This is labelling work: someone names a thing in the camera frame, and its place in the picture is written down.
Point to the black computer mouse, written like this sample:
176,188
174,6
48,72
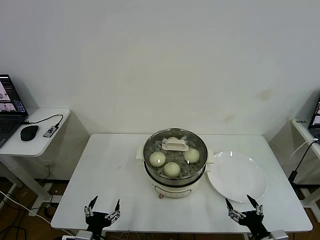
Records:
29,132

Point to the white label sticker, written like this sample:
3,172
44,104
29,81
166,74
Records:
300,121

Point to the round glass pot lid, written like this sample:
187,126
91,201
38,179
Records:
175,146

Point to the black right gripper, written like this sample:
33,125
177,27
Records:
253,222

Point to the stainless steel steamer basket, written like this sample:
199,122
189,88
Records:
152,175

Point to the cream electric cooker base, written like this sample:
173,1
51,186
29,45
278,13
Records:
175,191

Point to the round white plate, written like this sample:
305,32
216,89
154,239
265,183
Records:
235,175

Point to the silver usb hub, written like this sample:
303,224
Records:
50,131

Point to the white steamed baozi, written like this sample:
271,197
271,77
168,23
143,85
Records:
172,169
172,138
157,159
191,155

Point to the white wall socket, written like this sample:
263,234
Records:
49,164

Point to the black laptop with mouse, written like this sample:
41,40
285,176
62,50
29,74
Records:
7,125

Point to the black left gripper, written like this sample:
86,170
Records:
97,221

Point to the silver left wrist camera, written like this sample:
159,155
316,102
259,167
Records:
83,235

